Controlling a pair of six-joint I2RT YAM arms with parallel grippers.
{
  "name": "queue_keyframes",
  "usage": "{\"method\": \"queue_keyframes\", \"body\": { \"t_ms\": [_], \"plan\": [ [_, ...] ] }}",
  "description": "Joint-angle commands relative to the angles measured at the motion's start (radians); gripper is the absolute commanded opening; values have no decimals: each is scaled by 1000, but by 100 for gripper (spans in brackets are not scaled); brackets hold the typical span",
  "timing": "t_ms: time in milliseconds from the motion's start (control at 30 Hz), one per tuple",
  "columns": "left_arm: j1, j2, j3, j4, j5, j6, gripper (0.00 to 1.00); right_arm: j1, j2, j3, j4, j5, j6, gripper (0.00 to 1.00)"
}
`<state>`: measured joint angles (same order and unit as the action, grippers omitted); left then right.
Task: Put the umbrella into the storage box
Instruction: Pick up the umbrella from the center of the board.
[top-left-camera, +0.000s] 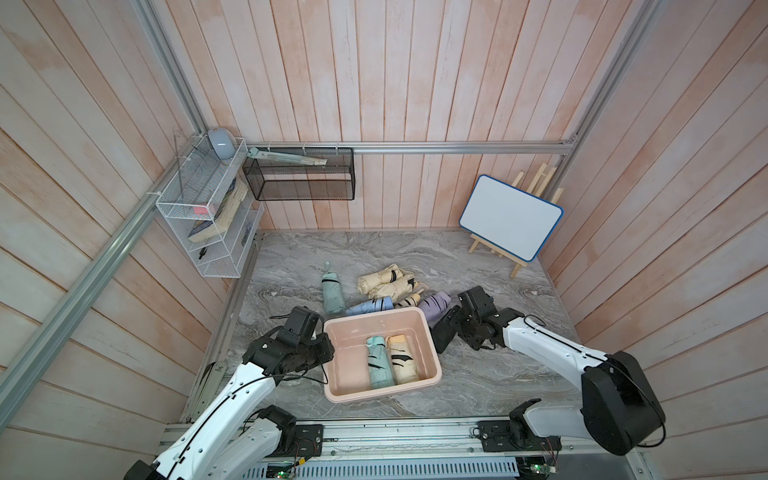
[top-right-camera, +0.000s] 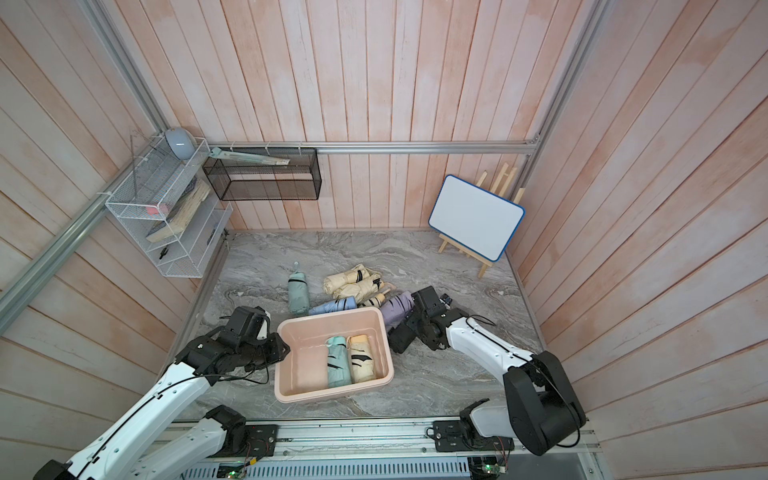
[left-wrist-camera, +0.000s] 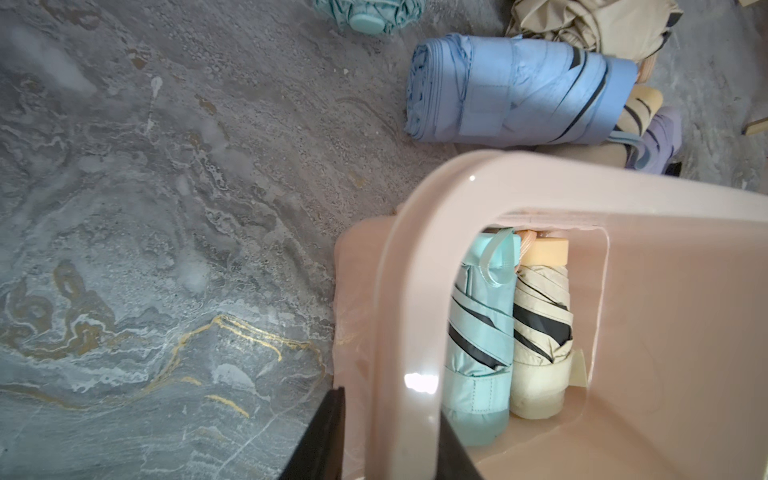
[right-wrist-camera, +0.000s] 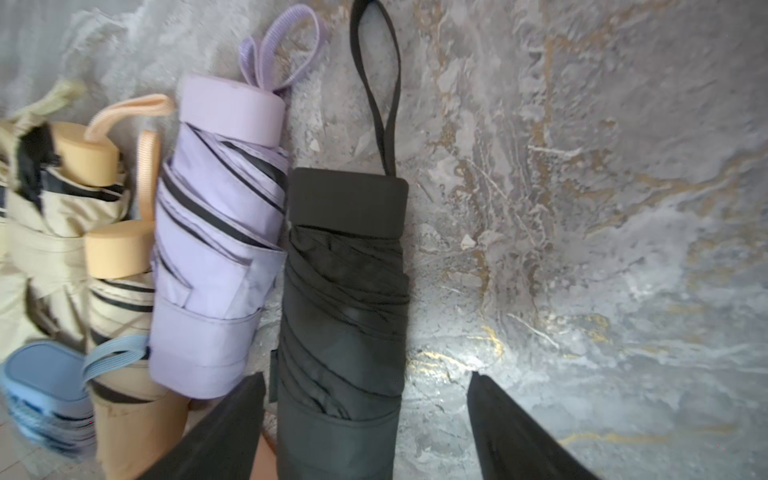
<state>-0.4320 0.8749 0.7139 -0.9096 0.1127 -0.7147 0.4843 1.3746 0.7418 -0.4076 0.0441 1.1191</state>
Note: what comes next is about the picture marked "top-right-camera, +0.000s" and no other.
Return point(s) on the aluminium frame rail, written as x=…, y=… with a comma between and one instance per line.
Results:
x=394, y=147

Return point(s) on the light blue folded umbrella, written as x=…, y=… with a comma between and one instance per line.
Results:
x=341, y=304

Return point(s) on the metal base rail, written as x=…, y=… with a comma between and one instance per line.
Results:
x=395, y=448

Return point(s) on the lilac umbrella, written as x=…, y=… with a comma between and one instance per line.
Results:
x=395, y=309

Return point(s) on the green paper on basket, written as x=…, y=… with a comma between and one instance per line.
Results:
x=231, y=157

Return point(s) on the book in wire rack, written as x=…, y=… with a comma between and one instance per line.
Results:
x=182, y=213

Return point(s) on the white wire shelf rack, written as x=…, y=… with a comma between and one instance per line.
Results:
x=157, y=176

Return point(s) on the mint green umbrella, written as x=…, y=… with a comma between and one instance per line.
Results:
x=298, y=292

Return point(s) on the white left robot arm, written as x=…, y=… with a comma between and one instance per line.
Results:
x=115, y=454

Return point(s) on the teal green umbrella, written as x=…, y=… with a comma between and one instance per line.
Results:
x=338, y=367

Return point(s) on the pink plastic storage box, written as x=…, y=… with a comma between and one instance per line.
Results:
x=302, y=376

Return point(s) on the grey round speaker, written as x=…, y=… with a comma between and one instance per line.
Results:
x=181, y=142

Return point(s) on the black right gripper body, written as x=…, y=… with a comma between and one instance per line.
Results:
x=420, y=326

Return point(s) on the black wire mesh basket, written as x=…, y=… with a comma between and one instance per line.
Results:
x=300, y=181

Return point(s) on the cream folded umbrella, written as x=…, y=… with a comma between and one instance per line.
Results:
x=354, y=275
x=359, y=291

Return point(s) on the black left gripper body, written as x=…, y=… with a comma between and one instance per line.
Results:
x=260, y=353

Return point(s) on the white board with blue frame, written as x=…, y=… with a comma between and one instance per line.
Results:
x=476, y=218

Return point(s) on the beige striped folded umbrella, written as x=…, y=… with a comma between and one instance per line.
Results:
x=376, y=300

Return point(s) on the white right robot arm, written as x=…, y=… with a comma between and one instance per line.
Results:
x=540, y=408

